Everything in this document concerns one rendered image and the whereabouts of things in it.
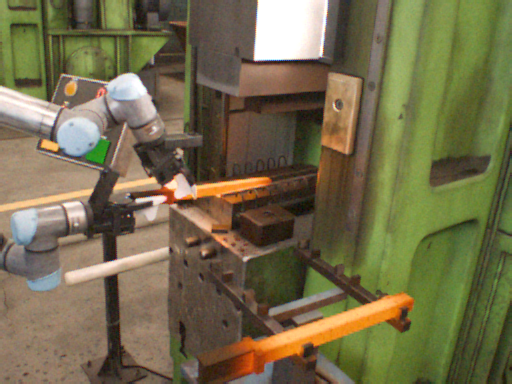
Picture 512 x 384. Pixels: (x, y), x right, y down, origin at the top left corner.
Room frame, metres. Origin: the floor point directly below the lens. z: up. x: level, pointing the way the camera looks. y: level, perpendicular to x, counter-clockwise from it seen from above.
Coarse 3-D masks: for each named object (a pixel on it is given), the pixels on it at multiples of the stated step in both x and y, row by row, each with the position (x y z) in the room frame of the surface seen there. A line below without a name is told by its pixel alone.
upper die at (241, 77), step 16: (208, 64) 1.39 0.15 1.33; (224, 64) 1.34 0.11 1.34; (240, 64) 1.28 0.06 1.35; (256, 64) 1.31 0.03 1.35; (272, 64) 1.34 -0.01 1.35; (288, 64) 1.38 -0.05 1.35; (304, 64) 1.41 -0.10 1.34; (320, 64) 1.45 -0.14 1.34; (208, 80) 1.39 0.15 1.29; (224, 80) 1.33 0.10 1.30; (240, 80) 1.28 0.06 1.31; (256, 80) 1.31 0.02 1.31; (272, 80) 1.35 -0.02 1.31; (288, 80) 1.38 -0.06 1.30; (304, 80) 1.41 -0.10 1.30; (320, 80) 1.45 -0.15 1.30; (240, 96) 1.29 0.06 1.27
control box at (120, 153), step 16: (64, 80) 1.79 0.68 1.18; (80, 80) 1.76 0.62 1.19; (96, 80) 1.74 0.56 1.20; (64, 96) 1.75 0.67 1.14; (80, 96) 1.73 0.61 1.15; (96, 96) 1.70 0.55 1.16; (112, 128) 1.61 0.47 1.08; (128, 128) 1.61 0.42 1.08; (112, 144) 1.58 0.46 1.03; (128, 144) 1.61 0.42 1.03; (64, 160) 1.68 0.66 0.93; (80, 160) 1.59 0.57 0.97; (112, 160) 1.55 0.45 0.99; (128, 160) 1.61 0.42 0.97
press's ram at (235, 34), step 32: (192, 0) 1.46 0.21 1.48; (224, 0) 1.35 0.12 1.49; (256, 0) 1.25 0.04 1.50; (288, 0) 1.30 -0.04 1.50; (320, 0) 1.36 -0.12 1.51; (192, 32) 1.46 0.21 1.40; (224, 32) 1.34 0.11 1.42; (256, 32) 1.25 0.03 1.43; (288, 32) 1.30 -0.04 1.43; (320, 32) 1.37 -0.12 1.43
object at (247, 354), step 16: (368, 304) 0.78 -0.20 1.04; (384, 304) 0.79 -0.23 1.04; (400, 304) 0.79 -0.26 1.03; (320, 320) 0.72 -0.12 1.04; (336, 320) 0.73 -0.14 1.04; (352, 320) 0.73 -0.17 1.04; (368, 320) 0.75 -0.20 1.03; (384, 320) 0.77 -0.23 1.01; (272, 336) 0.67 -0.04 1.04; (288, 336) 0.68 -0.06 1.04; (304, 336) 0.68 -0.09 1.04; (320, 336) 0.69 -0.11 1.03; (336, 336) 0.71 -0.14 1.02; (208, 352) 0.61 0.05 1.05; (224, 352) 0.61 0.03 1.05; (240, 352) 0.62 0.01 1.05; (256, 352) 0.62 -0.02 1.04; (272, 352) 0.64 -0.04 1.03; (288, 352) 0.66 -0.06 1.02; (208, 368) 0.59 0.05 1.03; (224, 368) 0.61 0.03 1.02; (240, 368) 0.62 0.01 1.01; (256, 368) 0.62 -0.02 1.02
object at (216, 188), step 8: (208, 184) 1.34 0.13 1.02; (216, 184) 1.35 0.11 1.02; (224, 184) 1.35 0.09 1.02; (232, 184) 1.36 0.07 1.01; (240, 184) 1.37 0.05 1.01; (248, 184) 1.39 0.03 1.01; (256, 184) 1.41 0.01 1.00; (136, 192) 1.21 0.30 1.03; (144, 192) 1.21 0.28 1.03; (152, 192) 1.22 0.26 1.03; (160, 192) 1.23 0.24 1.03; (168, 192) 1.23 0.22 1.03; (200, 192) 1.29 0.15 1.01; (208, 192) 1.31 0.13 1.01; (216, 192) 1.33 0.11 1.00; (224, 192) 1.34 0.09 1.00; (168, 200) 1.23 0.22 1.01; (176, 200) 1.25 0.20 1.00
